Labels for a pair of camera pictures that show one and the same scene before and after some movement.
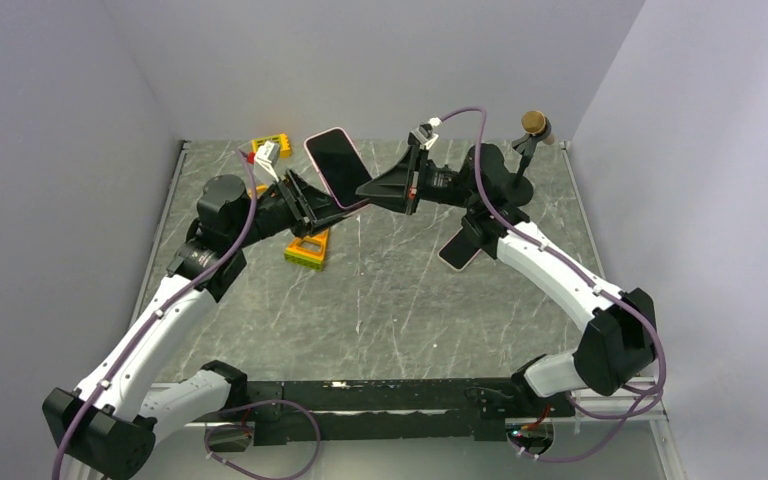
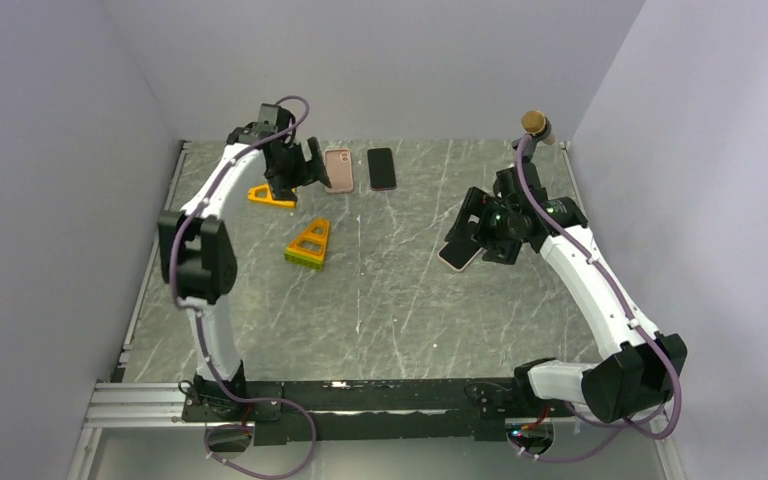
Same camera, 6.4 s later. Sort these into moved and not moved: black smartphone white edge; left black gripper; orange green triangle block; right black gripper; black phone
Moved: right black gripper; left black gripper; black phone
Not moved: black smartphone white edge; orange green triangle block
